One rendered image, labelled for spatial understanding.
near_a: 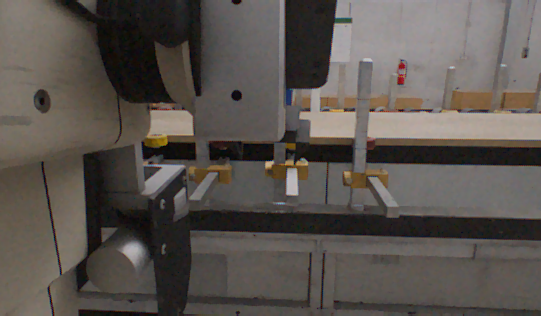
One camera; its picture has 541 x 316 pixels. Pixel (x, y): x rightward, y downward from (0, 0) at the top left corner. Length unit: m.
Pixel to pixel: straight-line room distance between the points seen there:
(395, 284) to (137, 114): 1.50
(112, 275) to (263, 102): 0.21
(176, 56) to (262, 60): 0.05
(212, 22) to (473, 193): 1.42
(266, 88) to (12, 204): 0.17
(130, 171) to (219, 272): 1.29
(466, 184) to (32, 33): 1.46
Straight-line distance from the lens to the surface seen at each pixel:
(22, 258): 0.28
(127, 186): 0.36
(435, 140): 1.42
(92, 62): 0.23
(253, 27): 0.20
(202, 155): 1.17
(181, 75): 0.21
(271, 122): 0.20
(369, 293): 1.68
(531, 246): 1.49
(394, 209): 0.95
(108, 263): 0.34
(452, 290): 1.76
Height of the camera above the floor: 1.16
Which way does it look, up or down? 15 degrees down
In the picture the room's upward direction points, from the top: straight up
